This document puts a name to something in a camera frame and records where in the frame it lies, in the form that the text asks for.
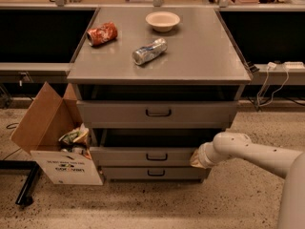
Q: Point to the long workbench shelf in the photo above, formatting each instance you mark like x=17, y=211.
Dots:
x=34, y=72

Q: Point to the white power strip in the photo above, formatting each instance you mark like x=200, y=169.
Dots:
x=294, y=65

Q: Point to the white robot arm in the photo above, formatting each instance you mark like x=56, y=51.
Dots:
x=286, y=163

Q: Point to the crushed orange soda can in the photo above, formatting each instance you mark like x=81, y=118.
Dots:
x=102, y=34

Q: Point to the grey bottom drawer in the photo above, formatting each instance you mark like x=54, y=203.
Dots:
x=150, y=173

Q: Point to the crushed silver blue can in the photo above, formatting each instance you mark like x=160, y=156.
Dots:
x=149, y=52

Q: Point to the grey drawer cabinet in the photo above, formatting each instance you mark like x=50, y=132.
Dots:
x=200, y=63

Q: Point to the white paper bowl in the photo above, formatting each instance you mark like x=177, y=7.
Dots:
x=162, y=21

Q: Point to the open cardboard box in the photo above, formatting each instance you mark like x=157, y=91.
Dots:
x=50, y=116

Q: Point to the white power adapter with cable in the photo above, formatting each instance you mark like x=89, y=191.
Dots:
x=264, y=88

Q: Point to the grey drawer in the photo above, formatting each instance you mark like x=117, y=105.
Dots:
x=157, y=114
x=150, y=173
x=148, y=147

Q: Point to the trash in cardboard box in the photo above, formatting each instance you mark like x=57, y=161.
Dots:
x=76, y=141

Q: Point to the grey top drawer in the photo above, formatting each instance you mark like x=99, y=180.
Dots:
x=157, y=114

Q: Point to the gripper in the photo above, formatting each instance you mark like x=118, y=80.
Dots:
x=203, y=157

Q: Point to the black table leg base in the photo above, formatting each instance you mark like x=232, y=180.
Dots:
x=32, y=170

